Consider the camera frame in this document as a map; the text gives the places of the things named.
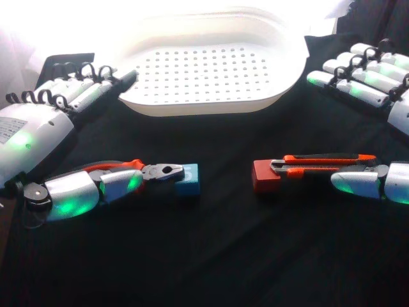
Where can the orange black utility knife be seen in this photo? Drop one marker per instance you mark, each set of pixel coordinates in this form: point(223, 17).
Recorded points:
point(319, 160)

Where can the white perforated plastic tray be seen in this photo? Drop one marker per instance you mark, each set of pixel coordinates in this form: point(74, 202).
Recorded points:
point(204, 73)

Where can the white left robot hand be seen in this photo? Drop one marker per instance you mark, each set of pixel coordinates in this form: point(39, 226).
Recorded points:
point(32, 134)

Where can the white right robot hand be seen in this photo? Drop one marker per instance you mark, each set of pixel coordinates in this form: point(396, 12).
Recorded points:
point(367, 76)

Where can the black table cloth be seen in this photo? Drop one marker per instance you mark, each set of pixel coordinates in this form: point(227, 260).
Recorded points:
point(204, 243)

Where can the red block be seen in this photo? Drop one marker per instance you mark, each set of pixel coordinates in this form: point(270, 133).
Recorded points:
point(263, 179)

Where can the blue block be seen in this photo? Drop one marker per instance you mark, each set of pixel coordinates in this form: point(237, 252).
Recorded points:
point(188, 180)

